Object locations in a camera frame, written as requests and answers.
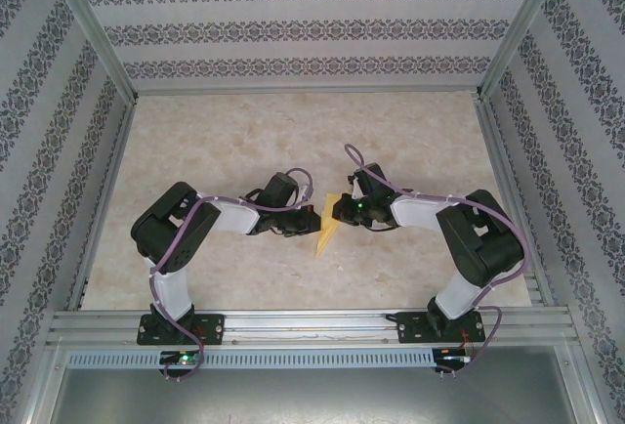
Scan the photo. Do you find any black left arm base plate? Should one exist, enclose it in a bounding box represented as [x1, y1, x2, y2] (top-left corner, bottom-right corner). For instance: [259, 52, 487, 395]
[138, 313, 226, 347]

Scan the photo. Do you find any aluminium frame bar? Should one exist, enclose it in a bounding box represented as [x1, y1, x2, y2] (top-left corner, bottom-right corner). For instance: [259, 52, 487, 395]
[9, 343, 67, 424]
[556, 345, 614, 424]

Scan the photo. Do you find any aluminium mounting rail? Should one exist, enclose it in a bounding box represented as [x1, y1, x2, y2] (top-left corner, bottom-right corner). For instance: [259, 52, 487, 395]
[46, 309, 577, 347]

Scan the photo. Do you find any yellow paper sheet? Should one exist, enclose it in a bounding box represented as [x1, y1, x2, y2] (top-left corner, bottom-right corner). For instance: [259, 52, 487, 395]
[312, 191, 354, 259]

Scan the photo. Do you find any aluminium frame post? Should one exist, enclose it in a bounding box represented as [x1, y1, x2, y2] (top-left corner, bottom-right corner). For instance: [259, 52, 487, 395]
[476, 0, 572, 101]
[41, 0, 141, 103]

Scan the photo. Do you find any slotted grey cable duct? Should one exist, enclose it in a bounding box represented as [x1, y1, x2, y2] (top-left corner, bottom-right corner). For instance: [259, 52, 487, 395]
[65, 349, 436, 370]

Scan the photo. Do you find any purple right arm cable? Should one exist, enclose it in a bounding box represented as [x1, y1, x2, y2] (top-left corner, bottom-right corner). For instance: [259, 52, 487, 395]
[344, 144, 531, 364]

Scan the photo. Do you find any left controller circuit board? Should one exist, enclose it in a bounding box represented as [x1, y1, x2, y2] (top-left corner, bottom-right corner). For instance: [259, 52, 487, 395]
[160, 351, 201, 365]

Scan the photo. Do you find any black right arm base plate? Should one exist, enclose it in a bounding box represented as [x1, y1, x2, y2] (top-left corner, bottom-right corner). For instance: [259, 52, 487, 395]
[396, 310, 484, 345]

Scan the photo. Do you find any right controller circuit board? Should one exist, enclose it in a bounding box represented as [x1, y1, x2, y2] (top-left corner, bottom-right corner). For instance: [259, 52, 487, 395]
[437, 348, 475, 364]

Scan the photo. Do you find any aluminium side rail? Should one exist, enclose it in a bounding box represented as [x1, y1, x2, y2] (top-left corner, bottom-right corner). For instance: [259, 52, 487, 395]
[65, 101, 138, 311]
[476, 99, 556, 308]

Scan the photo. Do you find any controller circuit board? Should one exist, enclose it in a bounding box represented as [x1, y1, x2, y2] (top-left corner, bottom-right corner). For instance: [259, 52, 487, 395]
[160, 351, 201, 365]
[437, 348, 475, 364]

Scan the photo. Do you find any grey metal panel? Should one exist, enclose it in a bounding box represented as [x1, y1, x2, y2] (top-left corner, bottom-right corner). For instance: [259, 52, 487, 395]
[48, 367, 600, 424]

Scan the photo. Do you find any aluminium back rail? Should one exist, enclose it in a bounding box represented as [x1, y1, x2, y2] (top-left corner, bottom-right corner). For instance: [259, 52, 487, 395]
[131, 85, 484, 99]

